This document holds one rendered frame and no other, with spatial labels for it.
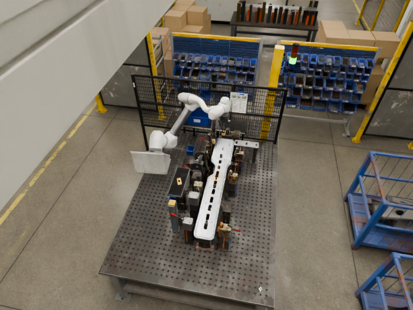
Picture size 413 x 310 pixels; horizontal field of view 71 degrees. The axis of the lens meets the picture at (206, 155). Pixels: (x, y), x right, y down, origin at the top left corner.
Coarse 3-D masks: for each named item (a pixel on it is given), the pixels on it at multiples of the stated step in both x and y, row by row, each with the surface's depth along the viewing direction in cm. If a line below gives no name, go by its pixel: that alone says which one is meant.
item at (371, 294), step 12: (384, 264) 266; (396, 264) 247; (372, 276) 285; (384, 276) 280; (396, 276) 277; (408, 276) 277; (360, 288) 308; (372, 288) 305; (372, 300) 300; (384, 300) 262; (396, 300) 300; (408, 300) 226
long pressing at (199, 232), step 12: (216, 144) 348; (228, 144) 347; (216, 156) 333; (228, 156) 333; (216, 168) 320; (204, 192) 295; (216, 192) 296; (204, 204) 285; (216, 204) 285; (204, 216) 275; (216, 216) 276
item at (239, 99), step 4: (232, 92) 348; (236, 92) 347; (240, 92) 346; (232, 96) 351; (236, 96) 350; (240, 96) 349; (244, 96) 348; (232, 100) 356; (236, 100) 355; (240, 100) 354; (244, 100) 353; (232, 104) 359; (236, 104) 358; (240, 104) 357; (244, 104) 356; (232, 108) 364; (236, 108) 363; (240, 108) 362; (244, 108) 361; (232, 112) 368; (236, 112) 367; (240, 112) 365; (244, 112) 364
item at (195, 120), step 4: (192, 112) 376; (196, 112) 375; (200, 112) 373; (204, 112) 372; (192, 116) 360; (196, 116) 380; (200, 116) 378; (204, 116) 377; (188, 120) 366; (192, 120) 365; (196, 120) 363; (200, 120) 362; (204, 120) 361; (208, 120) 360; (192, 124) 370; (196, 124) 368; (200, 124) 367; (204, 124) 366; (208, 124) 365
